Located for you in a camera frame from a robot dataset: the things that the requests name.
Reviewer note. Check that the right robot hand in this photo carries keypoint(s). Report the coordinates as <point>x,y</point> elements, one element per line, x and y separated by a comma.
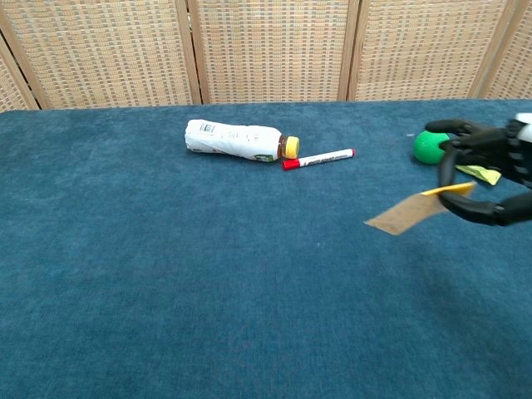
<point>490,154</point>

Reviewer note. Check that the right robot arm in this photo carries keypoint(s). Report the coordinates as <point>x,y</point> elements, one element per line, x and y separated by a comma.
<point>527,126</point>

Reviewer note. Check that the yellow snack packet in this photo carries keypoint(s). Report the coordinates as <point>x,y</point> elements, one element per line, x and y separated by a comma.
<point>484,173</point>

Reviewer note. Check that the green ball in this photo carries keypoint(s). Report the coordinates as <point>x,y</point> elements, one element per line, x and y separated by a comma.
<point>428,147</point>

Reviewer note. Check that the red white marker pen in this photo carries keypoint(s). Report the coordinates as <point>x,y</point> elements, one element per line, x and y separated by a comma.
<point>320,159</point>

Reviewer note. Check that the woven folding screen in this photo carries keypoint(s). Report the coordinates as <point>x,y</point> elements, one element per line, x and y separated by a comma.
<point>266,50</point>

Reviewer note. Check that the white plastic bottle yellow cap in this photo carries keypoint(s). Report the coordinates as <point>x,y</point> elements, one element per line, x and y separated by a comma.
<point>232,140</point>

